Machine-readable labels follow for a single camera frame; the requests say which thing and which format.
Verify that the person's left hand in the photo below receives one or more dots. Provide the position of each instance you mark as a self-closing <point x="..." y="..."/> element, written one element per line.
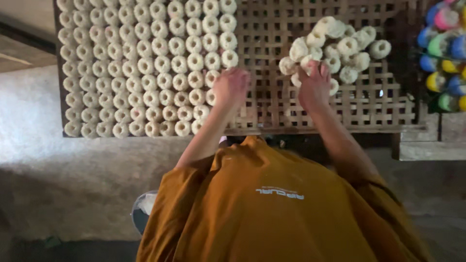
<point x="230" y="89"/>

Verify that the person's right hand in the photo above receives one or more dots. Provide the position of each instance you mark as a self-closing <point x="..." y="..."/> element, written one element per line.
<point x="313" y="91"/>

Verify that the person's left fingers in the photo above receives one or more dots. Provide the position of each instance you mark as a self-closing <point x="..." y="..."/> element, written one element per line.
<point x="233" y="74"/>

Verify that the person's right fingers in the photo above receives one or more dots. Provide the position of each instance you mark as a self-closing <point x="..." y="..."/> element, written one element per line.
<point x="320" y="71"/>

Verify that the woven bamboo drying tray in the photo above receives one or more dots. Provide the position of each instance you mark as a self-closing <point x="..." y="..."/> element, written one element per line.
<point x="276" y="22"/>

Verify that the wooden bench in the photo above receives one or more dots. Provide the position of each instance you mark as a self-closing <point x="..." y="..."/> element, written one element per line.
<point x="429" y="142"/>

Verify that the orange shirt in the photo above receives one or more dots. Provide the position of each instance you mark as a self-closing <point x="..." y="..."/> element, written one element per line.
<point x="262" y="211"/>

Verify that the grey plastic bucket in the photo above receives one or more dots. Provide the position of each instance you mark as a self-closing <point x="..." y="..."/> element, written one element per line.
<point x="143" y="213"/>

